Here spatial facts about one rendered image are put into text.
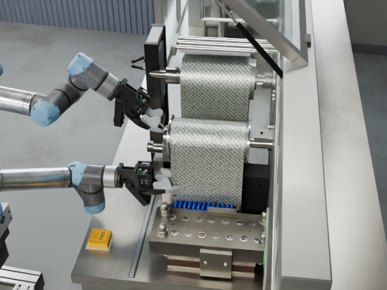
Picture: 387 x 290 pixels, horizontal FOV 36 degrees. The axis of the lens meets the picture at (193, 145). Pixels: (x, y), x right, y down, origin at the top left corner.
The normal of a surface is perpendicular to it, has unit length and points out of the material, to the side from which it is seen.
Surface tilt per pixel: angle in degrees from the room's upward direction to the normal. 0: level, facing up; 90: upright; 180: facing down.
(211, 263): 90
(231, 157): 90
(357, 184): 0
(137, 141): 0
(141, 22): 90
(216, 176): 90
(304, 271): 0
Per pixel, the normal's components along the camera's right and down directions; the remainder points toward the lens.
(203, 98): -0.13, 0.63
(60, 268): -0.01, -0.79
